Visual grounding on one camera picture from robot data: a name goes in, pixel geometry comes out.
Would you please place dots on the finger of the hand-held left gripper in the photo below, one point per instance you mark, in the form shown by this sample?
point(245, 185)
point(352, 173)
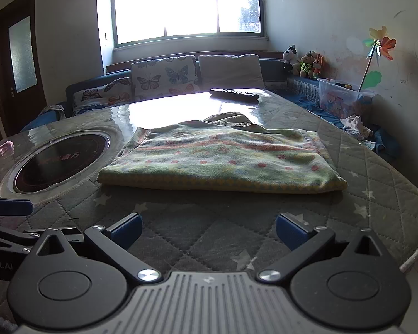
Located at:
point(7, 237)
point(14, 207)

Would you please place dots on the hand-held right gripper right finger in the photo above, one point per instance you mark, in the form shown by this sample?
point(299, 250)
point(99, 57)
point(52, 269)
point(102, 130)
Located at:
point(289, 231)

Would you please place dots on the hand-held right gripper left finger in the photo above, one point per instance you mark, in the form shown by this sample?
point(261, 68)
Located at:
point(129, 229)

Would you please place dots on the floral green children's garment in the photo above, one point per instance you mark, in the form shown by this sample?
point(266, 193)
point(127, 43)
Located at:
point(223, 160)

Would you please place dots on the grey blue clothes pile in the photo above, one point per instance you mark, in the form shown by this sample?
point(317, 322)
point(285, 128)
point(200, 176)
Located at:
point(54, 109)

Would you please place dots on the white small clothes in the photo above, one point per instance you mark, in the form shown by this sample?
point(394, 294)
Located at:
point(355, 123)

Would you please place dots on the pink hair band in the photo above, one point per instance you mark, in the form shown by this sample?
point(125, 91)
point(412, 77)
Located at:
point(6, 147)

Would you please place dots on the round black induction cooktop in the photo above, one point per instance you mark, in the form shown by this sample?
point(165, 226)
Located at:
point(59, 160)

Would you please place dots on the grey quilted star tablecloth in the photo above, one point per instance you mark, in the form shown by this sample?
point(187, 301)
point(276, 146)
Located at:
point(209, 229)

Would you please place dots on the dark wooden glass door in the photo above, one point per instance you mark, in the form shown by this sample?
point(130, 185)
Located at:
point(0, 76)

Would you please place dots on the long butterfly print cushion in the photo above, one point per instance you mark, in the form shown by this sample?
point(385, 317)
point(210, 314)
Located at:
point(101, 94)

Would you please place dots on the clear plastic storage box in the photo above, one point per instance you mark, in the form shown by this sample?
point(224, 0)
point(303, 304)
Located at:
point(338, 101)

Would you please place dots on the black remote control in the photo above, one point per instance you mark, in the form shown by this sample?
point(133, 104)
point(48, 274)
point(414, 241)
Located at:
point(233, 94)

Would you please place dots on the square butterfly print cushion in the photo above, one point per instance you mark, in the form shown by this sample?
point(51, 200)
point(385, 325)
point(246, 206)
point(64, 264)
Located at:
point(160, 76)

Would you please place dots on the orange plush fox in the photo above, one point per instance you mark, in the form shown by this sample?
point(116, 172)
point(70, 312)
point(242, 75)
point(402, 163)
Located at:
point(318, 66)

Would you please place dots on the plush bear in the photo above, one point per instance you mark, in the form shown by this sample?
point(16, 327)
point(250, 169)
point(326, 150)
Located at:
point(307, 64)

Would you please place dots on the beige cushion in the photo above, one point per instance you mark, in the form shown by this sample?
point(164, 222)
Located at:
point(230, 71)

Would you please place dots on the black and white plush dog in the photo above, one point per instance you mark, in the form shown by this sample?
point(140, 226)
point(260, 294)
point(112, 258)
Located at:
point(291, 57)

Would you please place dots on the colourful pinwheel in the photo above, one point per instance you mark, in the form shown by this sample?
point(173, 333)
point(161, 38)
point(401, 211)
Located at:
point(383, 47)

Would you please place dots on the window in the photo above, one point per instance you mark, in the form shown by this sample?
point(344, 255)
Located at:
point(181, 7)

